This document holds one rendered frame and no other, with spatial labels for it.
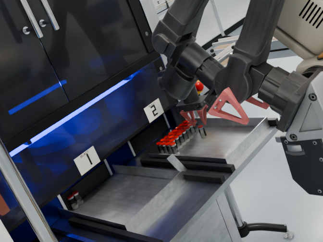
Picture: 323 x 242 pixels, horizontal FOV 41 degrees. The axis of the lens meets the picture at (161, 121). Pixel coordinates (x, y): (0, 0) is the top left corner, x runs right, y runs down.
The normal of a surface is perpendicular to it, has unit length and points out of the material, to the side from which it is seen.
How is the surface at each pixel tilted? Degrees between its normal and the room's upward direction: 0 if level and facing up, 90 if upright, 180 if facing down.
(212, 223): 90
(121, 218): 0
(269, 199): 0
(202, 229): 90
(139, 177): 0
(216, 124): 90
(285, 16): 90
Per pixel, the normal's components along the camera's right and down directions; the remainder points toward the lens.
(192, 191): -0.36, -0.87
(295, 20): -0.63, 0.49
